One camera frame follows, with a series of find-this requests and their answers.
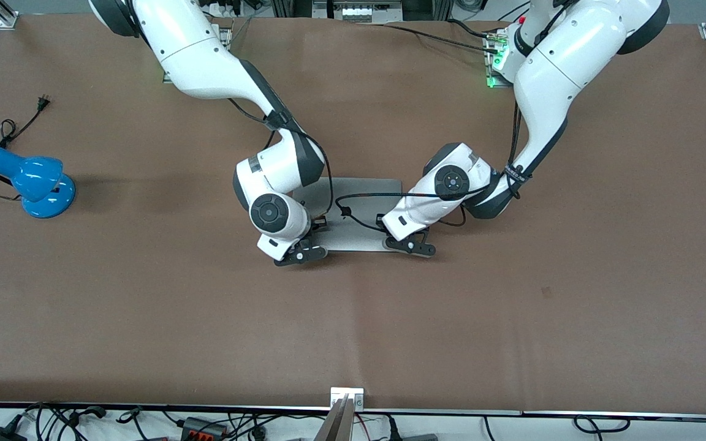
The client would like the silver laptop with black keyboard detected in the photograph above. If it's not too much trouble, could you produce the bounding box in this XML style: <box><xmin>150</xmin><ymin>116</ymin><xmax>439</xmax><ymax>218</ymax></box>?
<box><xmin>292</xmin><ymin>178</ymin><xmax>403</xmax><ymax>253</ymax></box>

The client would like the black orange connector block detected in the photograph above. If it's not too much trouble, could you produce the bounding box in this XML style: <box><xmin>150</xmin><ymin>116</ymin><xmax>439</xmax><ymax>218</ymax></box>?
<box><xmin>180</xmin><ymin>416</ymin><xmax>229</xmax><ymax>439</ymax></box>

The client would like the grey control box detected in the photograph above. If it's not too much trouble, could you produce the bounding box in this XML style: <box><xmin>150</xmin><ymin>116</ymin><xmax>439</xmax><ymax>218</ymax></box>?
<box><xmin>312</xmin><ymin>0</ymin><xmax>404</xmax><ymax>23</ymax></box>

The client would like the blue desk lamp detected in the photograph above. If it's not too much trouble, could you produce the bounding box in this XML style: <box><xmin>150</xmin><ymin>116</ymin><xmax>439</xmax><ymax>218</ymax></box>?
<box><xmin>0</xmin><ymin>145</ymin><xmax>77</xmax><ymax>219</ymax></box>

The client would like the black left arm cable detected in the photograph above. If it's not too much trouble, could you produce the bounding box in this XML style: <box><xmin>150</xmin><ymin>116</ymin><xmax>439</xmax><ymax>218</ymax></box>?
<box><xmin>335</xmin><ymin>101</ymin><xmax>531</xmax><ymax>236</ymax></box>

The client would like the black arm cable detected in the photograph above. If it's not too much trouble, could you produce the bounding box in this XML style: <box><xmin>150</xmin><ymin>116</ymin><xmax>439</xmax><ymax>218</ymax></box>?
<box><xmin>335</xmin><ymin>101</ymin><xmax>531</xmax><ymax>236</ymax></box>
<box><xmin>227</xmin><ymin>98</ymin><xmax>335</xmax><ymax>233</ymax></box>

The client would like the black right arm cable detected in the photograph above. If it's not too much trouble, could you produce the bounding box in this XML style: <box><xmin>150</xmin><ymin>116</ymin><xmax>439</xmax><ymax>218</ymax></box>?
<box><xmin>227</xmin><ymin>98</ymin><xmax>335</xmax><ymax>233</ymax></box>

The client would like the aluminium camera mount profile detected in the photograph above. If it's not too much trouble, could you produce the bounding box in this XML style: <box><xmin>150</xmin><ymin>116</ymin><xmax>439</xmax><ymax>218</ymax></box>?
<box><xmin>313</xmin><ymin>386</ymin><xmax>366</xmax><ymax>441</ymax></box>

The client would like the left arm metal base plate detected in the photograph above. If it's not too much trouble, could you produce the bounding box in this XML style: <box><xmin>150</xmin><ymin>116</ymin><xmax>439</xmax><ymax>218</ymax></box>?
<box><xmin>484</xmin><ymin>28</ymin><xmax>514</xmax><ymax>88</ymax></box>

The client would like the black cable across table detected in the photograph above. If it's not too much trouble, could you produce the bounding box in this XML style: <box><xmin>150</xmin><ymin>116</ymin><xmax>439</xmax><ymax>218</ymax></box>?
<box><xmin>353</xmin><ymin>18</ymin><xmax>507</xmax><ymax>53</ymax></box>

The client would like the black looped floor cable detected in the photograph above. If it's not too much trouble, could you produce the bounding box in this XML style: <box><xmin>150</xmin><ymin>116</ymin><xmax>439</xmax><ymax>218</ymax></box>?
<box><xmin>574</xmin><ymin>415</ymin><xmax>633</xmax><ymax>435</ymax></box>

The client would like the black tangled floor cable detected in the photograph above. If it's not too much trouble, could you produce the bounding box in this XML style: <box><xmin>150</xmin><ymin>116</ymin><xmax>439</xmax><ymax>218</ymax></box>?
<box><xmin>22</xmin><ymin>403</ymin><xmax>108</xmax><ymax>441</ymax></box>

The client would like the black lamp power cable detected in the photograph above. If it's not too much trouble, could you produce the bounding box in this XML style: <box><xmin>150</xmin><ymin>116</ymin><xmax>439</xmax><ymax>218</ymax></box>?
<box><xmin>0</xmin><ymin>95</ymin><xmax>52</xmax><ymax>203</ymax></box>

